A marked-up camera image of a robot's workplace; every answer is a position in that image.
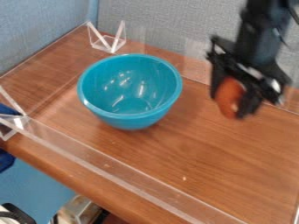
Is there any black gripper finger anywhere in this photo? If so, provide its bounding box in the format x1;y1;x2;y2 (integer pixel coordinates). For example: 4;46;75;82
237;86;263;119
209;60;228;99

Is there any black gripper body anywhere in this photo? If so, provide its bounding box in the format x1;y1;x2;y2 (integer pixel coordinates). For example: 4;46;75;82
205;8;295;106

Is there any orange and white toy mushroom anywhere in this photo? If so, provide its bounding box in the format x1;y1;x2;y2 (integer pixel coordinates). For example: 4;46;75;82
215;77;245;119

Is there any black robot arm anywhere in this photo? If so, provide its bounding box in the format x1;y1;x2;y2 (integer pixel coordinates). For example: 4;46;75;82
207;0;299;119

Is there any blue plastic bowl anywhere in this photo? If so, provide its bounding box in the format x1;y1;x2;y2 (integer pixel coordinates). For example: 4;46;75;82
77;53;183;130

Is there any clear acrylic front barrier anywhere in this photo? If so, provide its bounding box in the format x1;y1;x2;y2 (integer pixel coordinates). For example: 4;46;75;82
0;86;247;224

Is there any blue cloth object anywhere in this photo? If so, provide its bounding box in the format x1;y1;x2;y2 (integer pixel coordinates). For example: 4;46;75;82
0;103;21;173

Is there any black and white object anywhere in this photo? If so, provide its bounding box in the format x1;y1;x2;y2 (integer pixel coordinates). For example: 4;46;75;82
0;203;36;224

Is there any clear acrylic corner bracket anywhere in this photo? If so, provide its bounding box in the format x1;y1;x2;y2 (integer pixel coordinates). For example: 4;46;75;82
87;20;127;54

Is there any grey metal table frame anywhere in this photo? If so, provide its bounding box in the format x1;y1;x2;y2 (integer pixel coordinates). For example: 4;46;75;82
49;195;103;224

